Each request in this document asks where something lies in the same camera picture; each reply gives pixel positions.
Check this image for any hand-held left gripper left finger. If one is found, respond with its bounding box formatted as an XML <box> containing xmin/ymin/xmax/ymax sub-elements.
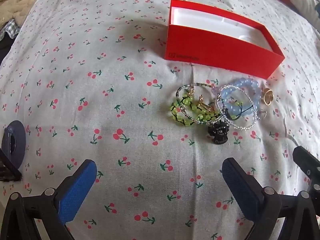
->
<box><xmin>0</xmin><ymin>159</ymin><xmax>98</xmax><ymax>240</ymax></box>

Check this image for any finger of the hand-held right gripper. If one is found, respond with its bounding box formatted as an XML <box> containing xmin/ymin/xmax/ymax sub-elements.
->
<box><xmin>292</xmin><ymin>146</ymin><xmax>320</xmax><ymax>200</ymax></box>

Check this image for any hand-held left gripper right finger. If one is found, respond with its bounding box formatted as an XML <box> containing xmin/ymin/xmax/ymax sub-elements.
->
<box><xmin>221</xmin><ymin>157</ymin><xmax>320</xmax><ymax>240</ymax></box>

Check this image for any black hair claw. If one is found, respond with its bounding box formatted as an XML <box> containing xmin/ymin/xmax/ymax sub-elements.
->
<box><xmin>208</xmin><ymin>121</ymin><xmax>230</xmax><ymax>145</ymax></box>

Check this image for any silver beaded bangle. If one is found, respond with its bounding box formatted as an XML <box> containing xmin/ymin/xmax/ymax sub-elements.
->
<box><xmin>216</xmin><ymin>85</ymin><xmax>258</xmax><ymax>130</ymax></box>

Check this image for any blue bead bracelet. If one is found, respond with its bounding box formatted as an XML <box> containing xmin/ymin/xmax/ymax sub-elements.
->
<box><xmin>220</xmin><ymin>78</ymin><xmax>260</xmax><ymax>117</ymax></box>

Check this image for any green bead bracelet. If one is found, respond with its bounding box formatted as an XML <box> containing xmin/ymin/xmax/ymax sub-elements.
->
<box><xmin>170</xmin><ymin>91</ymin><xmax>223</xmax><ymax>127</ymax></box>

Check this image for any thin green beaded bangle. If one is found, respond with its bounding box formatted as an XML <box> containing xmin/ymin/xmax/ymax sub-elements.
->
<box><xmin>176</xmin><ymin>82</ymin><xmax>224</xmax><ymax>124</ymax></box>

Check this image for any red cardboard box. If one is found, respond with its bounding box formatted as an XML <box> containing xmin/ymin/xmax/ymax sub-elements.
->
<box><xmin>164</xmin><ymin>0</ymin><xmax>286</xmax><ymax>80</ymax></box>

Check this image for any dark blue round disc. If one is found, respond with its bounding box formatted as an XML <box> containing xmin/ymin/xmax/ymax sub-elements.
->
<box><xmin>1</xmin><ymin>120</ymin><xmax>27</xmax><ymax>168</ymax></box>

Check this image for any cherry print bedsheet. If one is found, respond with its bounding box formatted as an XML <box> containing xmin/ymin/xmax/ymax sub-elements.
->
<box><xmin>0</xmin><ymin>0</ymin><xmax>320</xmax><ymax>240</ymax></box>

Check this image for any deer print pillow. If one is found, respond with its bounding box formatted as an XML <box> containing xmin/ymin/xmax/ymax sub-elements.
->
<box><xmin>290</xmin><ymin>0</ymin><xmax>320</xmax><ymax>33</ymax></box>

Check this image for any plaid cloth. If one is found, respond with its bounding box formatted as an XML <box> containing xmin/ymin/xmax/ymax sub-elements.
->
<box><xmin>0</xmin><ymin>19</ymin><xmax>22</xmax><ymax>40</ymax></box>

